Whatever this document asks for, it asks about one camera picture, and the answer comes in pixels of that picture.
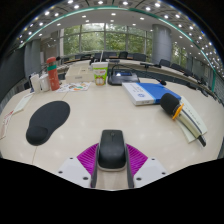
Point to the row of dark chairs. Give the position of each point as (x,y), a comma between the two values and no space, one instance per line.
(138,56)

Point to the black foam handheld microphone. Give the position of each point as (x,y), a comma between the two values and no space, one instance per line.
(170,102)

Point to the black desk microphone unit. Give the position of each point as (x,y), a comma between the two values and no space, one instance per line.
(123,78)

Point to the red thermos bottle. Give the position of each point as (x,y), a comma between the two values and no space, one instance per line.
(53,76)

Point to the colourful sticker sheet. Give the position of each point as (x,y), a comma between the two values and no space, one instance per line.
(75,87)

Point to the cream cardboard box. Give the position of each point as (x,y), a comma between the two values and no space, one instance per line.
(78,75)

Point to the ceiling spot lights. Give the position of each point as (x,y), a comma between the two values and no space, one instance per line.
(113,14)

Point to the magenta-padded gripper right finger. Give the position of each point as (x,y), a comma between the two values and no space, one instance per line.
(150,170)

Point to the white paper leaflet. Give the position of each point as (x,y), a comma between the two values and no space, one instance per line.
(22,103)

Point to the blue and white book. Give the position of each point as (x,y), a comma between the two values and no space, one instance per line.
(146,93)

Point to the white paper cup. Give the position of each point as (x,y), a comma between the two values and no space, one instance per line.
(35,84)

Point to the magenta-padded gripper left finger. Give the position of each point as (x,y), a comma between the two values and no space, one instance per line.
(72,170)

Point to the black computer mouse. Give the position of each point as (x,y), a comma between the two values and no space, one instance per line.
(111,150)

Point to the white lidded mug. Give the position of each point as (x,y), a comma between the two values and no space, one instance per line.
(44,83)

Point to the green printed paper cup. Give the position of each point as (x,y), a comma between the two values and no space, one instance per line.
(100,75)

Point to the black mouse pad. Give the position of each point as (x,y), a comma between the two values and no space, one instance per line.
(48,120)

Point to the red and white leaflet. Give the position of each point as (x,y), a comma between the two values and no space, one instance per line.
(5,125)

